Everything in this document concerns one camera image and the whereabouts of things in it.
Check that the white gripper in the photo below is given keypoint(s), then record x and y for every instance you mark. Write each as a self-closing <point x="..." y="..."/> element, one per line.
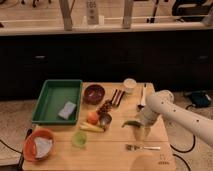
<point x="147" y="118"/>

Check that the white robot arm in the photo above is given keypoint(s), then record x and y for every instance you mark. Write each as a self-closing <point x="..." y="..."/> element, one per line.
<point x="162" y="103"/>

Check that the small metal cup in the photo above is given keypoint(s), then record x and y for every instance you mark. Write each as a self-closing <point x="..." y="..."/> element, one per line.
<point x="105" y="120"/>

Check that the small white cup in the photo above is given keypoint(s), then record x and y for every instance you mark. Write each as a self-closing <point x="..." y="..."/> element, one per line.
<point x="129" y="85"/>

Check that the green plastic cup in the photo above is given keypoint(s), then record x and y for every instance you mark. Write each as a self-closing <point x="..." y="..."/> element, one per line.
<point x="79" y="139"/>

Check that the silver fork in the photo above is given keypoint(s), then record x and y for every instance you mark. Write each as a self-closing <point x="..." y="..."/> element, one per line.
<point x="131" y="147"/>

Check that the dark red grapes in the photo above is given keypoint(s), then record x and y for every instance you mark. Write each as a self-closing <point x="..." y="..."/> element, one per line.
<point x="105" y="108"/>

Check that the striped bacon strips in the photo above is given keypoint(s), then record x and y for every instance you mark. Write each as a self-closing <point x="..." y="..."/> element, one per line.
<point x="117" y="97"/>

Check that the orange tomato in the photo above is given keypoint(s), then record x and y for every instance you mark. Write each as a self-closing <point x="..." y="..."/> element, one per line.
<point x="93" y="118"/>

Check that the yellow corn cob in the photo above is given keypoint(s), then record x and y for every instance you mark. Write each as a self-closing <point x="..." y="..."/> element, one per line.
<point x="89" y="127"/>

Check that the dark red bowl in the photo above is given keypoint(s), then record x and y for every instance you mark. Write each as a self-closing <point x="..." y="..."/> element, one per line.
<point x="93" y="94"/>

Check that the black teal bag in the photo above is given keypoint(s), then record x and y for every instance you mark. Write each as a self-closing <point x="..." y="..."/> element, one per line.
<point x="199" y="99"/>

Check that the grey blue sponge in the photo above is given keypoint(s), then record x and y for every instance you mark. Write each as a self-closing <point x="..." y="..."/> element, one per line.
<point x="67" y="110"/>

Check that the green plastic tray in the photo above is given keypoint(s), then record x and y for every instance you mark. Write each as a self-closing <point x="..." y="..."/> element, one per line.
<point x="55" y="93"/>

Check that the white cloth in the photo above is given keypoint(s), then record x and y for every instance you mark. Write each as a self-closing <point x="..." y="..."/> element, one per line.
<point x="43" y="146"/>

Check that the orange bowl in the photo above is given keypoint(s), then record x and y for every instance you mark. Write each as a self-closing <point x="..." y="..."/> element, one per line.
<point x="29" y="150"/>

